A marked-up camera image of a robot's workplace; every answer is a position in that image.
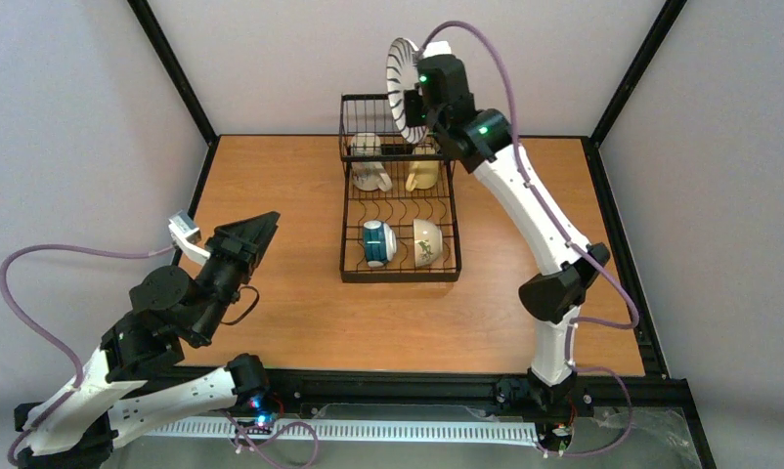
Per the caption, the white black striped plate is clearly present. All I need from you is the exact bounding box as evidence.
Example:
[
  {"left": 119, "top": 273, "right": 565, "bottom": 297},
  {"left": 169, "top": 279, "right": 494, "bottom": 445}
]
[{"left": 386, "top": 37, "right": 427, "bottom": 145}]

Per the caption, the yellow mug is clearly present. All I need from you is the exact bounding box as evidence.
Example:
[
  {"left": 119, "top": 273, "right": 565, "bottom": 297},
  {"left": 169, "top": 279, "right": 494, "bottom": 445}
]
[{"left": 405, "top": 159, "right": 441, "bottom": 192}]

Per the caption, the white floral mug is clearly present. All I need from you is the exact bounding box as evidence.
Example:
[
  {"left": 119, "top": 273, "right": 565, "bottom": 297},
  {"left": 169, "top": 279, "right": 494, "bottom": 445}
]
[{"left": 349, "top": 133, "right": 393, "bottom": 192}]

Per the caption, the black wire dish rack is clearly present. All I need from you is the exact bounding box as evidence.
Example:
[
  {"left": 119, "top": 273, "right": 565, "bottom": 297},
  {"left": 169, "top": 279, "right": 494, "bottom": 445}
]
[{"left": 338, "top": 93, "right": 461, "bottom": 283}]

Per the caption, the white bowl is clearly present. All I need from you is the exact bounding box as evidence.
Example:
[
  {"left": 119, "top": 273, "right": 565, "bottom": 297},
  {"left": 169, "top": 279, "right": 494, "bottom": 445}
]
[{"left": 413, "top": 218, "right": 443, "bottom": 268}]

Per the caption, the dark teal spotted bowl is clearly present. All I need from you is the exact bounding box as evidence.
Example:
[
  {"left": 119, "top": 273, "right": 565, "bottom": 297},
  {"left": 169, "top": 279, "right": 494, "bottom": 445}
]
[{"left": 362, "top": 220, "right": 397, "bottom": 269}]

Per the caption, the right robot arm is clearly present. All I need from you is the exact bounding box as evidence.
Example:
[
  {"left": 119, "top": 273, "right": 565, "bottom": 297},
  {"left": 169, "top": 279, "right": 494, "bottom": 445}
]
[{"left": 405, "top": 54, "right": 610, "bottom": 387}]

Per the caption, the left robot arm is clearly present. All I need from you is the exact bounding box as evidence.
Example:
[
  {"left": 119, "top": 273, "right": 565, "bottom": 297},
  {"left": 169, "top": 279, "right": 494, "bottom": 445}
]
[{"left": 7, "top": 211, "right": 280, "bottom": 468}]

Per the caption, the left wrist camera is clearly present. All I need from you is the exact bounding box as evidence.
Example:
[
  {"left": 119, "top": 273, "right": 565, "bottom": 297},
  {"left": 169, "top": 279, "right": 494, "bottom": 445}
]
[{"left": 167, "top": 210, "right": 210, "bottom": 266}]

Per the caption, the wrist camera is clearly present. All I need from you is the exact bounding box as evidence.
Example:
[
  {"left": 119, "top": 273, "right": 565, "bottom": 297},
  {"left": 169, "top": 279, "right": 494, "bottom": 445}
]
[
  {"left": 167, "top": 210, "right": 210, "bottom": 266},
  {"left": 419, "top": 41, "right": 453, "bottom": 60}
]

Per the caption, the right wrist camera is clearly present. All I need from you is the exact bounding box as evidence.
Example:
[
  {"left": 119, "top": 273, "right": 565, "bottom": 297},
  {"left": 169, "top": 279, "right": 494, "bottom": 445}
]
[{"left": 419, "top": 41, "right": 453, "bottom": 60}]

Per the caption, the white slotted cable duct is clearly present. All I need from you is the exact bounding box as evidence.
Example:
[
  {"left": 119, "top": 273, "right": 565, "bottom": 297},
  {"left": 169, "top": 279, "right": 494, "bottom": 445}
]
[{"left": 146, "top": 415, "right": 541, "bottom": 447}]

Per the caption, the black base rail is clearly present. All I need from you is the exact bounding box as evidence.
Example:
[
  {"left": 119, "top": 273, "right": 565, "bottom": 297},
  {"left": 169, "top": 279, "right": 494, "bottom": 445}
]
[{"left": 171, "top": 365, "right": 694, "bottom": 415}]

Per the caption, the black enclosure frame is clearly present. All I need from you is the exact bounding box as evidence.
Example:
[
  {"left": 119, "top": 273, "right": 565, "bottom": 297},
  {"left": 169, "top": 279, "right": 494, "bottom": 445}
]
[{"left": 129, "top": 1, "right": 716, "bottom": 468}]

